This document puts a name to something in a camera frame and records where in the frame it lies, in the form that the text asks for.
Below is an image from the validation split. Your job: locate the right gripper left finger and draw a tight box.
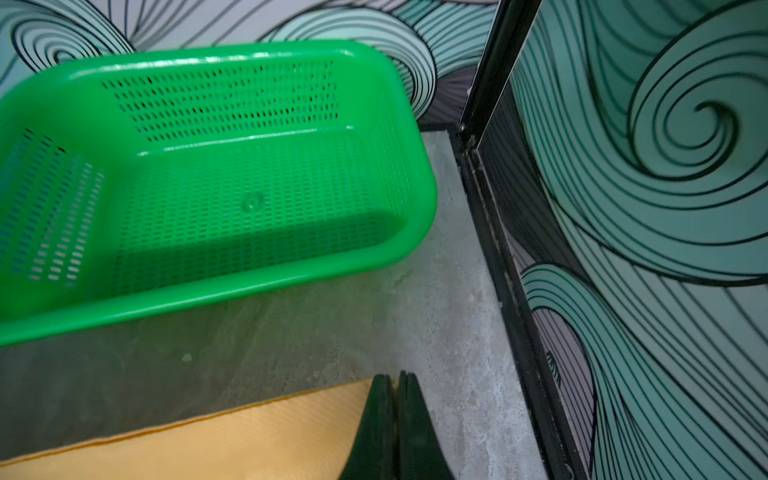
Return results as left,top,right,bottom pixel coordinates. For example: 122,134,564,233
340,374,396,480

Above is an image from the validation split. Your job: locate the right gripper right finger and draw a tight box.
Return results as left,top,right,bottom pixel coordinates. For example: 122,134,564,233
397,371,454,480

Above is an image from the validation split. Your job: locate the yellow pillowcase with print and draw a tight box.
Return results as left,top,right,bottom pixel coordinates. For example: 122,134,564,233
1,380,372,479

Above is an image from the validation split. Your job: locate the green plastic basket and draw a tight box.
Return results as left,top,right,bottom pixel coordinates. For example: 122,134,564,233
1,40,437,345

